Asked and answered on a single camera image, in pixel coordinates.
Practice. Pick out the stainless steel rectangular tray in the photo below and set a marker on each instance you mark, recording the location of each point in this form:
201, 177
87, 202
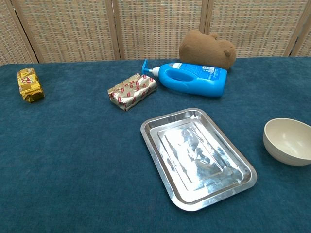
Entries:
194, 157

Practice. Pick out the cream round bowl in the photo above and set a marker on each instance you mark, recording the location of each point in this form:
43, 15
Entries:
289, 143

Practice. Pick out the beige red-print snack package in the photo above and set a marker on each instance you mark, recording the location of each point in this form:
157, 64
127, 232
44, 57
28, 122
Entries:
132, 91

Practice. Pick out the blue pump detergent bottle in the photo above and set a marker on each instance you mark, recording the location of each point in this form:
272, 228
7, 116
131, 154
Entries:
194, 78

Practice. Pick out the brown capybara plush toy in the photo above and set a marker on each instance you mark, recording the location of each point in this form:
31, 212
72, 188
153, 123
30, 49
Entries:
204, 48

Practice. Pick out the woven folding screen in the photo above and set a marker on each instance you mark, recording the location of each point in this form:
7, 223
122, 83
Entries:
150, 26

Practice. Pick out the teal tablecloth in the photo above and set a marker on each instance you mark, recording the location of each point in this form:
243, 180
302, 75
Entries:
73, 157

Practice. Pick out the yellow snack package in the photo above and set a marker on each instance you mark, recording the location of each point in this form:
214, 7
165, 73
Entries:
29, 85

